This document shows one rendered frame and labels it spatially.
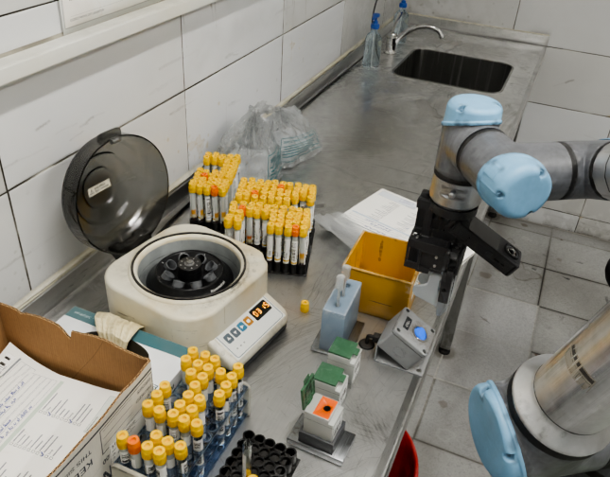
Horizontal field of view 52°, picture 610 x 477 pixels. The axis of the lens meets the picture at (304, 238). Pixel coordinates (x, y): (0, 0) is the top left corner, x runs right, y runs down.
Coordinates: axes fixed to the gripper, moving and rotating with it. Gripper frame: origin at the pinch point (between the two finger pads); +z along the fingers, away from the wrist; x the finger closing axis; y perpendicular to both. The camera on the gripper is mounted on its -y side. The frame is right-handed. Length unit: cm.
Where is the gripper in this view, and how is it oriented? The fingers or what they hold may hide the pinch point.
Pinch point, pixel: (444, 309)
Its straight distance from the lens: 105.6
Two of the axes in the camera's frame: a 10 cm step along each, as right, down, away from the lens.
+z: -0.5, 8.3, 5.5
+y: -9.2, -2.6, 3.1
